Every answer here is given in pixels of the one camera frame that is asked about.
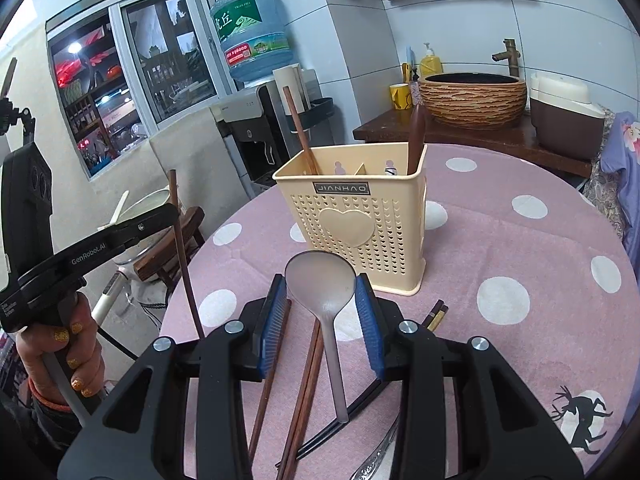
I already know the woven basket sink bowl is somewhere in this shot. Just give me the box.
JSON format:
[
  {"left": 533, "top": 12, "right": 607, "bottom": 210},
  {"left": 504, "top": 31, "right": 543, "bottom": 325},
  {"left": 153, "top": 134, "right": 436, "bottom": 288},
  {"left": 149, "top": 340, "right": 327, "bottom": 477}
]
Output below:
[{"left": 419, "top": 73, "right": 527, "bottom": 130}]

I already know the cream plastic utensil holder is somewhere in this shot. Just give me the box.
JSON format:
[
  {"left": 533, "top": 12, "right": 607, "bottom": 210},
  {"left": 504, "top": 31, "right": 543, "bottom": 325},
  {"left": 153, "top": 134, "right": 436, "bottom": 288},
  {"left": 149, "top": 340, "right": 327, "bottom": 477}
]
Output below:
[{"left": 273, "top": 142, "right": 427, "bottom": 296}]

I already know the brown chopstick aloft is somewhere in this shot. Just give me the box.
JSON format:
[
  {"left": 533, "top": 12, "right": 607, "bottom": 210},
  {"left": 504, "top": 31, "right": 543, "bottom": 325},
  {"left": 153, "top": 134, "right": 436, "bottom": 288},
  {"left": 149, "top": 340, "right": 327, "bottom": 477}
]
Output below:
[{"left": 168, "top": 169, "right": 205, "bottom": 339}]

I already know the purple floral cloth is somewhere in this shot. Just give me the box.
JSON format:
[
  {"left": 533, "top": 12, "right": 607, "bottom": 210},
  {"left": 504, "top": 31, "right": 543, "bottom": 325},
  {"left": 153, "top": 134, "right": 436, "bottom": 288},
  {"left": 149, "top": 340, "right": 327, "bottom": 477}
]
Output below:
[{"left": 582, "top": 112, "right": 639, "bottom": 273}]

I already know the black chopstick gold band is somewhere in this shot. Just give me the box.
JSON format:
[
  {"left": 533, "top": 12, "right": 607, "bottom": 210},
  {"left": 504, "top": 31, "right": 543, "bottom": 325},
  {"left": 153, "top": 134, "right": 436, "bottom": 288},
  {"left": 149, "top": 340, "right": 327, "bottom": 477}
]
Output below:
[{"left": 294, "top": 299, "right": 450, "bottom": 461}]

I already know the window with white frame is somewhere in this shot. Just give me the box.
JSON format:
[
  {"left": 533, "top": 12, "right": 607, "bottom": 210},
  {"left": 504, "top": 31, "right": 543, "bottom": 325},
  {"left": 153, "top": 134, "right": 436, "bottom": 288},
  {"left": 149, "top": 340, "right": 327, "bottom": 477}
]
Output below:
[{"left": 46, "top": 0, "right": 236, "bottom": 179}]

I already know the left hand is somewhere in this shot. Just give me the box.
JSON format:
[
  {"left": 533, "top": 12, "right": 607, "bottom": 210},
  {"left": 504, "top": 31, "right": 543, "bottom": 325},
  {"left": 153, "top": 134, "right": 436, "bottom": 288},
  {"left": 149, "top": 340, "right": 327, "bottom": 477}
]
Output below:
[{"left": 15, "top": 292, "right": 105, "bottom": 411}]

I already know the water dispenser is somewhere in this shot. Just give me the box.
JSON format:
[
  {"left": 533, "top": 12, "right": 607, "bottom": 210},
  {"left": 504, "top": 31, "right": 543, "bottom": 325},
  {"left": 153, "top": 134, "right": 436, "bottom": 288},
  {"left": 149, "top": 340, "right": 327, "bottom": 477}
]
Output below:
[{"left": 212, "top": 79, "right": 290, "bottom": 200}]

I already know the yellow soap dispenser bottle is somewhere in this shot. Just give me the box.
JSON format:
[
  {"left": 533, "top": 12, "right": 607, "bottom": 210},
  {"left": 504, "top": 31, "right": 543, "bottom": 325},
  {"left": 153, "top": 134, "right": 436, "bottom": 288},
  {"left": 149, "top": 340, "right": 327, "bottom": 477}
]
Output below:
[{"left": 419, "top": 42, "right": 444, "bottom": 79}]

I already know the dark wooden counter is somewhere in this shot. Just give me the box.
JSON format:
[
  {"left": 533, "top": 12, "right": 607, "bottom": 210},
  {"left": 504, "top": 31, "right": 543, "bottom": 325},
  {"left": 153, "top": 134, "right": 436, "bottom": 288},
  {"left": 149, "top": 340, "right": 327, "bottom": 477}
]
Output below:
[{"left": 352, "top": 110, "right": 591, "bottom": 178}]

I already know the blue water jug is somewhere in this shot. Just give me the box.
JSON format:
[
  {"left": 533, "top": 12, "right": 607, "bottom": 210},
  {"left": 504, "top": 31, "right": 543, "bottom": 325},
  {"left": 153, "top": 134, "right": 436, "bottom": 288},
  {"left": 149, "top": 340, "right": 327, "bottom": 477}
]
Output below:
[{"left": 209, "top": 0, "right": 294, "bottom": 84}]

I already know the silver patterned cutlery handle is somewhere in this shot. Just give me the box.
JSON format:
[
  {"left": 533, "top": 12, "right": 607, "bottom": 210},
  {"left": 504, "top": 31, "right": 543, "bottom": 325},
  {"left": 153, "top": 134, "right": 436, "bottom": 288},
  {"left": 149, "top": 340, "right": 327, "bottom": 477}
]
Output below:
[{"left": 350, "top": 418, "right": 399, "bottom": 480}]

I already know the wooden chair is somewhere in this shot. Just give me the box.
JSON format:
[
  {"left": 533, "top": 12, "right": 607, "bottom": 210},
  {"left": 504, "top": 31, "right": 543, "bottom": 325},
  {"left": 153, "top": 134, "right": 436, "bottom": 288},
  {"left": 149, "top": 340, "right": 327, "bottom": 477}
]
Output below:
[{"left": 134, "top": 207, "right": 205, "bottom": 292}]

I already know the pink polka dot tablecloth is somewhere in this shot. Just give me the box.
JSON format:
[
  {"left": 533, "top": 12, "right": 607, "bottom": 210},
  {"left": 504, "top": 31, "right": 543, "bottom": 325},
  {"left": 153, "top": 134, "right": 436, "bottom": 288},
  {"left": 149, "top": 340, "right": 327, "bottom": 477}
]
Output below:
[{"left": 190, "top": 144, "right": 639, "bottom": 479}]

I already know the brown white rice cooker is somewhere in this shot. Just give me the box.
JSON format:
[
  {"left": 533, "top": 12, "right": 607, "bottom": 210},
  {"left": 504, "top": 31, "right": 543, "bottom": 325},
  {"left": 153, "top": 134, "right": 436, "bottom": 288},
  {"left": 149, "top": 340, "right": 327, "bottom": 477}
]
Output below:
[{"left": 529, "top": 72, "right": 605, "bottom": 160}]

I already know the bronze faucet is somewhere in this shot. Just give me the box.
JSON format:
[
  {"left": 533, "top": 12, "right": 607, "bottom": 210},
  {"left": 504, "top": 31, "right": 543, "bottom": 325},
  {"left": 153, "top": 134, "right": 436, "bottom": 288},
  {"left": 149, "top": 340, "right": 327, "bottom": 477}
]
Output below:
[{"left": 491, "top": 38, "right": 521, "bottom": 78}]

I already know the brown chopstick in holder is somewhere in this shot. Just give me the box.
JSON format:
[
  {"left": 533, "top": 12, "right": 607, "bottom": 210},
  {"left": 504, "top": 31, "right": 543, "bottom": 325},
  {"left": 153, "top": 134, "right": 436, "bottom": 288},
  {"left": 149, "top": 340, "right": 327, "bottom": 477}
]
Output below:
[{"left": 283, "top": 86, "right": 321, "bottom": 176}]

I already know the yellow mug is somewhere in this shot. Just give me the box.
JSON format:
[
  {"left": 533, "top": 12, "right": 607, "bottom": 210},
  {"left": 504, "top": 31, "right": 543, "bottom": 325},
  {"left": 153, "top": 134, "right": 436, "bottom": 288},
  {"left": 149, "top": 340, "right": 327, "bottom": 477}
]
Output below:
[{"left": 388, "top": 82, "right": 413, "bottom": 110}]

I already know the grey metal ladle spoon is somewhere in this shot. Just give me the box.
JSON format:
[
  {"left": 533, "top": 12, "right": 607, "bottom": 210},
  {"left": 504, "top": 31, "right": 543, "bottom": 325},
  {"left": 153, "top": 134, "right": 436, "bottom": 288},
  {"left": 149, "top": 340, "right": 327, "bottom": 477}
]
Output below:
[{"left": 285, "top": 250, "right": 356, "bottom": 424}]

